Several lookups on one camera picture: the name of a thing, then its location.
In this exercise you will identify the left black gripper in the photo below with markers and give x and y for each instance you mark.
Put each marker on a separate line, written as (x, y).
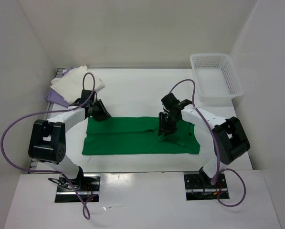
(104, 114)

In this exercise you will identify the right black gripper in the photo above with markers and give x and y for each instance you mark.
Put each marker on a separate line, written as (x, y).
(168, 130)

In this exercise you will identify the green t shirt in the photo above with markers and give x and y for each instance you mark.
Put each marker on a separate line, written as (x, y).
(137, 135)

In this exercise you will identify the white t shirt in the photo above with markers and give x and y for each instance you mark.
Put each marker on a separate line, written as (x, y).
(69, 87)

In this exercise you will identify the purple t shirt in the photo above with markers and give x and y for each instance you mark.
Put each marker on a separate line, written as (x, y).
(52, 96)

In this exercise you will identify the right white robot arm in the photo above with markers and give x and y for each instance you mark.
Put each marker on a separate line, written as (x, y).
(229, 138)

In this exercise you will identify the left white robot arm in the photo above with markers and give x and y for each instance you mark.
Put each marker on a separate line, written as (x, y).
(48, 139)

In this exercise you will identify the white plastic laundry basket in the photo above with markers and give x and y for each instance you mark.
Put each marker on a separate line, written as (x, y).
(216, 77)

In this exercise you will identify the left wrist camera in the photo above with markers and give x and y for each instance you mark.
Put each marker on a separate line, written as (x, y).
(88, 98)

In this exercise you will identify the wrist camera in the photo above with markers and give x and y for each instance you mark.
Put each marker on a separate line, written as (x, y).
(88, 98)
(169, 101)

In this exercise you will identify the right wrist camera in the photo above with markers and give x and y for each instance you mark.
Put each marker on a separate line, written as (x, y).
(169, 101)

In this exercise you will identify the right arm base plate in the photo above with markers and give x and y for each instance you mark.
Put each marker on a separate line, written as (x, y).
(198, 187)

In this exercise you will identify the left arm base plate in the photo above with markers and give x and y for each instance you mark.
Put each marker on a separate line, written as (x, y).
(89, 191)

